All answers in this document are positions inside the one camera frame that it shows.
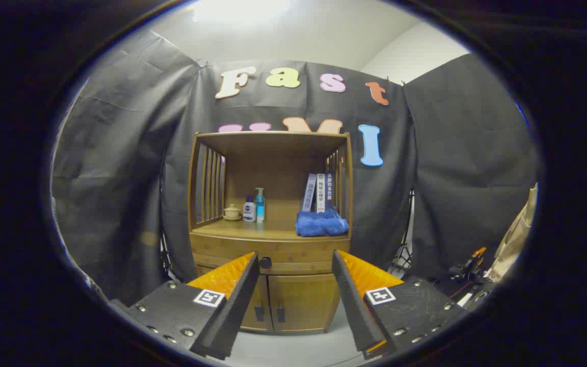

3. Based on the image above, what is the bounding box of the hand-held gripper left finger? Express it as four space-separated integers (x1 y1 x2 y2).
115 251 261 360

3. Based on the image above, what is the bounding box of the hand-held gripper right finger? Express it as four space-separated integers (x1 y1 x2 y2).
331 249 470 360

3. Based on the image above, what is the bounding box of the wooden drawer with black knob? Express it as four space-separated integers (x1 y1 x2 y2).
190 233 351 276

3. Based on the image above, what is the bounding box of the wooden cabinet door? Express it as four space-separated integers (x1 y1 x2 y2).
269 274 342 334
195 265 274 333

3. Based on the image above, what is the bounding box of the wooden countertop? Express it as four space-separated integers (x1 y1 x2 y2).
193 218 350 241

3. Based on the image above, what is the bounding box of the wooden cabinet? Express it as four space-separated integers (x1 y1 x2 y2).
188 131 354 334

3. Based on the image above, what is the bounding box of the blue folded towel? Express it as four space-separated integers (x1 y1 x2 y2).
295 208 350 238

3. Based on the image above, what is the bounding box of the grey book white spine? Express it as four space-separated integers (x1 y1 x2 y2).
302 173 317 213

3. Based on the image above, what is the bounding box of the black orange tool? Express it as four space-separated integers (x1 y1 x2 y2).
449 247 488 278

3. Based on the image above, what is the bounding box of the beige cloth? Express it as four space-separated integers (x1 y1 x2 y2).
485 183 539 283

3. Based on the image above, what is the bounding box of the black backdrop cloth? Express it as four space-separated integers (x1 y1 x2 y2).
51 28 539 306

